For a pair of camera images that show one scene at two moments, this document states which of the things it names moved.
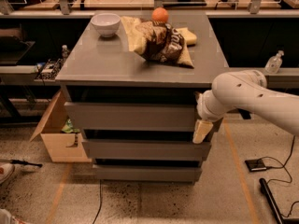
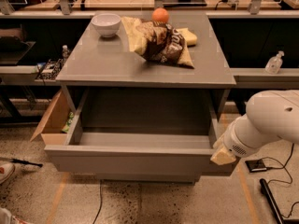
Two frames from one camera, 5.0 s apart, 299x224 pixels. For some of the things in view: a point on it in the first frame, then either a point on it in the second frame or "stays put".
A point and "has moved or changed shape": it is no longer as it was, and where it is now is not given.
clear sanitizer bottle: x=274 y=63 stays put
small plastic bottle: x=64 y=52 stays put
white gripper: x=204 y=108 → x=235 y=145
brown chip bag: x=156 y=41 stays put
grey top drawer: x=132 y=116 has moved or changed shape
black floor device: x=256 y=164 stays put
